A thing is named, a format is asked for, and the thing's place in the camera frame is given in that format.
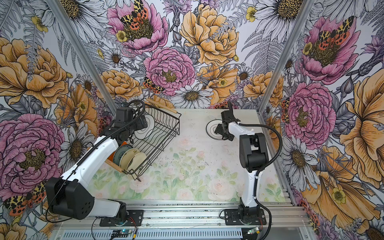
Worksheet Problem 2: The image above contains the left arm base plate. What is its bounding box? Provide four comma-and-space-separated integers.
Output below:
99, 210, 144, 227

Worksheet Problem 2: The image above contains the aluminium rail frame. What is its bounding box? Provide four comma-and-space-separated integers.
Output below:
51, 200, 316, 240

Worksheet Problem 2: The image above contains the near wooden rack handle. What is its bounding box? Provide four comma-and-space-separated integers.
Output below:
85, 147, 124, 173

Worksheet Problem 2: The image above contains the orange plate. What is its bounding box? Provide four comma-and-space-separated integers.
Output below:
108, 141, 127, 163

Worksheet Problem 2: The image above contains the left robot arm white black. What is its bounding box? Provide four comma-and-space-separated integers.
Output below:
45, 101, 148, 223

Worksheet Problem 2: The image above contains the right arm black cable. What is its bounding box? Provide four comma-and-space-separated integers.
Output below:
236, 122, 284, 240

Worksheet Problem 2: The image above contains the cream plate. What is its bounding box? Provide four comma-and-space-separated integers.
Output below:
120, 148, 140, 170

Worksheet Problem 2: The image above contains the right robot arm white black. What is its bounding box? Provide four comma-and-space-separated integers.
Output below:
212, 102, 269, 226

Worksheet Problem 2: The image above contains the teal patterned plate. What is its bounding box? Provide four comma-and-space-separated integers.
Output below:
113, 145, 133, 166

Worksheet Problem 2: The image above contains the white vented cable duct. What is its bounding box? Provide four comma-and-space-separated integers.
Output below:
57, 228, 243, 240

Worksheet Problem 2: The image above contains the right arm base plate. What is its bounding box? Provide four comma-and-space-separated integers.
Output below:
224, 209, 267, 226

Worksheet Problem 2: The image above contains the black wire dish rack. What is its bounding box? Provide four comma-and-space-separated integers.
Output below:
108, 101, 182, 181

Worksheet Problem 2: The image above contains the green circuit board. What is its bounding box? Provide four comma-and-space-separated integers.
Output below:
111, 229, 134, 239

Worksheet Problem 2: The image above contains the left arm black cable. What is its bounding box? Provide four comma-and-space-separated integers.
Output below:
44, 99, 147, 224

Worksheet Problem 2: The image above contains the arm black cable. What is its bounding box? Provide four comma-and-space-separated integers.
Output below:
236, 122, 284, 240
44, 99, 147, 224

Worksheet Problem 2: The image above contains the beige plate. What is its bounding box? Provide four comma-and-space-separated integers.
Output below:
126, 153, 147, 173

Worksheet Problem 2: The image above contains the white plate teal rim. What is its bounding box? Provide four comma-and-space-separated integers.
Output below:
135, 115, 155, 140
206, 120, 229, 141

